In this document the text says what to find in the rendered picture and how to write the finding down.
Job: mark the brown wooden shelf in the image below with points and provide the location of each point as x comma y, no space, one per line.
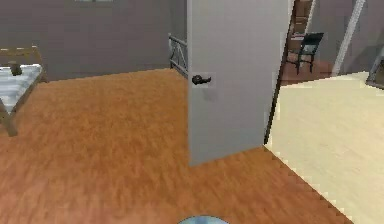
300,20

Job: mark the black chair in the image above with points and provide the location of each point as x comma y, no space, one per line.
306,50

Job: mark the grey room door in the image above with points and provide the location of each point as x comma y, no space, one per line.
233,83

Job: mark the wooden bed with white sheet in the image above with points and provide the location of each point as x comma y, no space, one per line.
16,86

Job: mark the blue round object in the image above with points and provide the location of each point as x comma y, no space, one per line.
203,220

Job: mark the brown jar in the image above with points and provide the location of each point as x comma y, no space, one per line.
15,68

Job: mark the grey metal shelf frame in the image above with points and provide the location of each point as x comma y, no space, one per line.
178,55

